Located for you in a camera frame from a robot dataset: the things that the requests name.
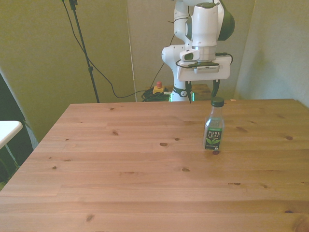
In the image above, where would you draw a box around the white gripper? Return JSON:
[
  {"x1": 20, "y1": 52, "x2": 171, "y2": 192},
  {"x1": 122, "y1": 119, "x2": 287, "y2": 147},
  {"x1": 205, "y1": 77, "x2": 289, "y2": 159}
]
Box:
[{"x1": 175, "y1": 55, "x2": 231, "y2": 105}]

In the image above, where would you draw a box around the clear Pure Leaf tea bottle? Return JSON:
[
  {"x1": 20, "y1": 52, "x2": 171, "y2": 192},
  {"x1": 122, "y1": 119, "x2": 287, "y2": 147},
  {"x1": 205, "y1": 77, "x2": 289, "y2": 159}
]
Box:
[{"x1": 202, "y1": 97, "x2": 225, "y2": 155}]

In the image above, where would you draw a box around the yellow emergency stop button box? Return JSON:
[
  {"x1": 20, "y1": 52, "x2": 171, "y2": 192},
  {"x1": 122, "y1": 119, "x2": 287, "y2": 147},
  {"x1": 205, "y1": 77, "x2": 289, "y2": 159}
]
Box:
[{"x1": 153, "y1": 81, "x2": 166, "y2": 95}]

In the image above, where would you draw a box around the white side table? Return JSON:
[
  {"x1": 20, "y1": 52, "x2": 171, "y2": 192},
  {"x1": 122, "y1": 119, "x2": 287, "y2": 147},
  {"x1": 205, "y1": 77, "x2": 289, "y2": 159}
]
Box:
[{"x1": 0, "y1": 120, "x2": 24, "y2": 150}]

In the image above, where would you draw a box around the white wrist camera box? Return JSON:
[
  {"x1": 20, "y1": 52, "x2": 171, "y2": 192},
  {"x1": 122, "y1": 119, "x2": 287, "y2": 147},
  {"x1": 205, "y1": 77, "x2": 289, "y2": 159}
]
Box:
[{"x1": 179, "y1": 48, "x2": 201, "y2": 62}]

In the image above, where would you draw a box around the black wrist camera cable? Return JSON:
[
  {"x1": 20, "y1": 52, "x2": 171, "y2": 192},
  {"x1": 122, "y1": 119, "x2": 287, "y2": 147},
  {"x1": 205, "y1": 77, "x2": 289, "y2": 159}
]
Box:
[{"x1": 175, "y1": 52, "x2": 234, "y2": 69}]

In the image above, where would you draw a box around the coiled dark cable bundle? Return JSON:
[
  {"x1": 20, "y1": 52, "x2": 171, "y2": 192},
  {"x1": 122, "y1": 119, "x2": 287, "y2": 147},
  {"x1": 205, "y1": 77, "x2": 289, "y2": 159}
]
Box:
[{"x1": 141, "y1": 88, "x2": 171, "y2": 102}]

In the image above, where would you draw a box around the black hanging cable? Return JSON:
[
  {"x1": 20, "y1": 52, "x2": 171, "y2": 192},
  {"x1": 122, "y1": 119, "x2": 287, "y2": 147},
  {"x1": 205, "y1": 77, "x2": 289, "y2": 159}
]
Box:
[{"x1": 60, "y1": 0, "x2": 155, "y2": 99}]

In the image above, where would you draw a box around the black camera stand pole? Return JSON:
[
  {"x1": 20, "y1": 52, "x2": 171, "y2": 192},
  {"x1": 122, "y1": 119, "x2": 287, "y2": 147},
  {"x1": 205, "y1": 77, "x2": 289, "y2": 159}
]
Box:
[{"x1": 69, "y1": 0, "x2": 100, "y2": 103}]

